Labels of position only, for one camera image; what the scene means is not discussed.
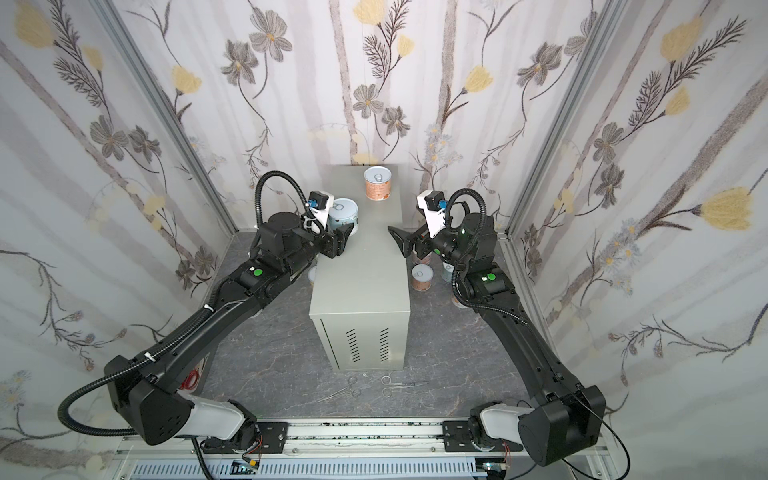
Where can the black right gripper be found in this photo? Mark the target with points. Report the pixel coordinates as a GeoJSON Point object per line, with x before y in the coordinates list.
{"type": "Point", "coordinates": [423, 241]}

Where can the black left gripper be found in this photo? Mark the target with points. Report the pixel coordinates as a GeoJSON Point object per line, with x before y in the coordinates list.
{"type": "Point", "coordinates": [334, 242]}

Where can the teal labelled can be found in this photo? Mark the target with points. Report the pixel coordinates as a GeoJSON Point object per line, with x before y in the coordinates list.
{"type": "Point", "coordinates": [344, 211]}

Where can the orange labelled can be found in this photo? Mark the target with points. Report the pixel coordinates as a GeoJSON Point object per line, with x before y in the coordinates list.
{"type": "Point", "coordinates": [377, 183]}

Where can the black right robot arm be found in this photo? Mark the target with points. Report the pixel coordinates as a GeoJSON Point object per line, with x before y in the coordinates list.
{"type": "Point", "coordinates": [565, 417]}

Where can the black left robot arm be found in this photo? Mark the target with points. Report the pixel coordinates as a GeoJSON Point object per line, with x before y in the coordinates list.
{"type": "Point", "coordinates": [145, 390]}

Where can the pale teal can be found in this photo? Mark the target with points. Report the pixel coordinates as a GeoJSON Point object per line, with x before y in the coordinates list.
{"type": "Point", "coordinates": [447, 272]}

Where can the brown labelled can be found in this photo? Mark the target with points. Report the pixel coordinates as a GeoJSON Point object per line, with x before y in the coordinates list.
{"type": "Point", "coordinates": [421, 277]}

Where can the grey metal cabinet box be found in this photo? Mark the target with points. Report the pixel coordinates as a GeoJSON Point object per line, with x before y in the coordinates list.
{"type": "Point", "coordinates": [360, 303]}

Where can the right steel scissors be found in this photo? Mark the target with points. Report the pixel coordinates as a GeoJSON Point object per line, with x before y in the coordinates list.
{"type": "Point", "coordinates": [389, 386]}

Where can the steel scissors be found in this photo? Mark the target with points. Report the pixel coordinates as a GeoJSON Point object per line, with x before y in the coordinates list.
{"type": "Point", "coordinates": [389, 386]}
{"type": "Point", "coordinates": [350, 390]}

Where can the left steel scissors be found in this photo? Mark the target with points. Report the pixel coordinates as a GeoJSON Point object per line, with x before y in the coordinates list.
{"type": "Point", "coordinates": [350, 390]}

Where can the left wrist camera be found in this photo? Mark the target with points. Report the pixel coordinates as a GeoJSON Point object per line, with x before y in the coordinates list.
{"type": "Point", "coordinates": [319, 204]}

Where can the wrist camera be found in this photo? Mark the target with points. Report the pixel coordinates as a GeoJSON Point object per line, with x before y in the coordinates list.
{"type": "Point", "coordinates": [433, 204]}
{"type": "Point", "coordinates": [319, 204]}

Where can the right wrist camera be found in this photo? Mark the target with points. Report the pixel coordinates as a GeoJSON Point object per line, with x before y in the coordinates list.
{"type": "Point", "coordinates": [433, 204]}

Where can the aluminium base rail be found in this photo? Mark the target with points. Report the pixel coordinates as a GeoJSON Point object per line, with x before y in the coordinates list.
{"type": "Point", "coordinates": [363, 448]}

